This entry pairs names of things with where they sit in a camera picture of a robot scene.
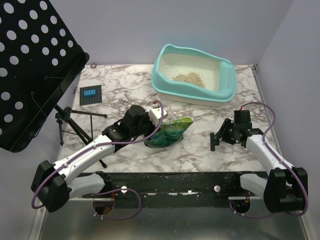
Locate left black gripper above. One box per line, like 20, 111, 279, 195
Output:
130, 111, 161, 141

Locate black bag clip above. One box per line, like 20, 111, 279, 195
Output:
210, 132, 220, 152

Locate clear plastic scoop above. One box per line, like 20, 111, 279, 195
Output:
162, 100, 177, 121

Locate green litter bag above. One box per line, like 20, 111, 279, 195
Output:
144, 117, 193, 148

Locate teal white litter box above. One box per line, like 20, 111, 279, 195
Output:
151, 44, 237, 107

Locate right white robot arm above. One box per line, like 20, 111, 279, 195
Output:
210, 109, 309, 216

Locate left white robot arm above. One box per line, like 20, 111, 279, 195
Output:
31, 101, 166, 213

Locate beige litter pellets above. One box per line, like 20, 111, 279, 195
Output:
172, 72, 205, 88

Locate dark grey lego baseplate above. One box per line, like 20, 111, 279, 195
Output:
79, 85, 102, 106

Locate blue lego brick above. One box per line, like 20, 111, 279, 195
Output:
83, 89, 96, 98

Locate black stand tripod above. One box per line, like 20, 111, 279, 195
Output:
54, 103, 108, 168

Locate black perforated music stand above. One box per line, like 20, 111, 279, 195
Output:
0, 0, 89, 153

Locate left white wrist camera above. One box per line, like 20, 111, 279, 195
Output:
148, 103, 162, 126

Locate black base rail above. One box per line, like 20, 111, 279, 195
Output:
98, 171, 264, 209

